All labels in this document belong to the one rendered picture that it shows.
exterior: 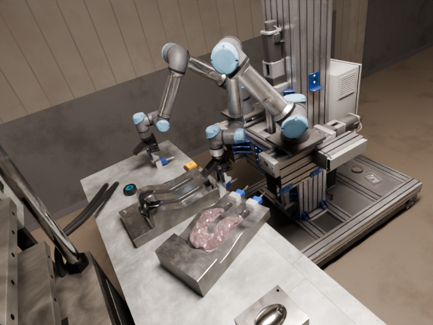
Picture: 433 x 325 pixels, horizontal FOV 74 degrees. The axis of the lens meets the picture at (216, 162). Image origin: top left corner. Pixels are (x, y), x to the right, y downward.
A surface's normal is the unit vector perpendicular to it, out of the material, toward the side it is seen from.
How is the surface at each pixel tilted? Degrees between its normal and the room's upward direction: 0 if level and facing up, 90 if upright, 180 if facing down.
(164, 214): 90
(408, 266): 0
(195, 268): 0
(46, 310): 0
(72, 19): 90
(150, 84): 90
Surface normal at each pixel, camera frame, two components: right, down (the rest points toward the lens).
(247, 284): -0.18, -0.81
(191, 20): 0.48, 0.42
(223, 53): -0.29, 0.51
